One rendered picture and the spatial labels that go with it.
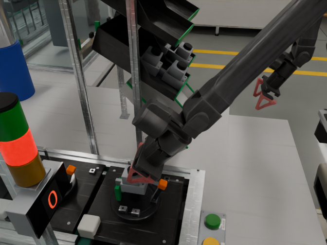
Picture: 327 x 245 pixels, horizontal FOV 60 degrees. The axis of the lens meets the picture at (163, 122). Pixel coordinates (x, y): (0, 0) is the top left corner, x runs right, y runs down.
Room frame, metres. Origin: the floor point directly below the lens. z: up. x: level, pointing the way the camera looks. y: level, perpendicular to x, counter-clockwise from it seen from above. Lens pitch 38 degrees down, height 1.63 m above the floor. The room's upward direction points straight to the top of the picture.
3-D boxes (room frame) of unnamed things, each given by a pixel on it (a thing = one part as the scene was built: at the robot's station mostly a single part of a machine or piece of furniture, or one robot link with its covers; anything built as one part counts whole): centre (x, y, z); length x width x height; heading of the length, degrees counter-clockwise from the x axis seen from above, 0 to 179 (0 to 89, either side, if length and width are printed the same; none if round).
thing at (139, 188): (0.49, 0.09, 1.07); 0.08 x 0.04 x 0.07; 79
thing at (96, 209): (0.49, 0.08, 0.96); 0.24 x 0.24 x 0.02; 79
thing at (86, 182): (0.54, 0.33, 1.01); 0.24 x 0.24 x 0.13; 79
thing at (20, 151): (0.33, 0.23, 1.34); 0.05 x 0.05 x 0.05
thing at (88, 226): (0.42, 0.19, 0.97); 0.05 x 0.05 x 0.04; 79
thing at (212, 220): (0.44, -0.13, 0.96); 0.04 x 0.04 x 0.02
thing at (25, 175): (0.33, 0.23, 1.29); 0.05 x 0.05 x 0.05
